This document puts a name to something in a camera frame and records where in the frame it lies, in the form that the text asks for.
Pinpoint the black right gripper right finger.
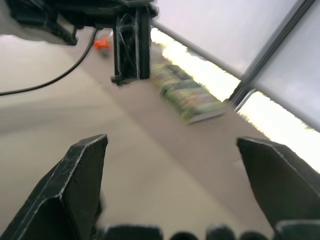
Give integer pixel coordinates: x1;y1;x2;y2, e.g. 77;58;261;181
236;136;320;232

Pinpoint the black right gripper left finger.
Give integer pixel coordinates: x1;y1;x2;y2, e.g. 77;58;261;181
0;134;109;240

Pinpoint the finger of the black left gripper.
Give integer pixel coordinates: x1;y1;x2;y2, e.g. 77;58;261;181
110;12;140;86
137;11;152;80

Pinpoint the small orange object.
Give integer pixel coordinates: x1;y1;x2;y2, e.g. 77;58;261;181
93;34;111;55

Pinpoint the green printed flat box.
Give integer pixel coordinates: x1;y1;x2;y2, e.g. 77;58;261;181
150;63;226;126

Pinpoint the thin black cable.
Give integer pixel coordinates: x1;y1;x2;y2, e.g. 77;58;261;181
0;27;98;97

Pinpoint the grey metal frame bar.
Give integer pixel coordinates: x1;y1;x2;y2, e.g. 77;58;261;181
228;0;316;111

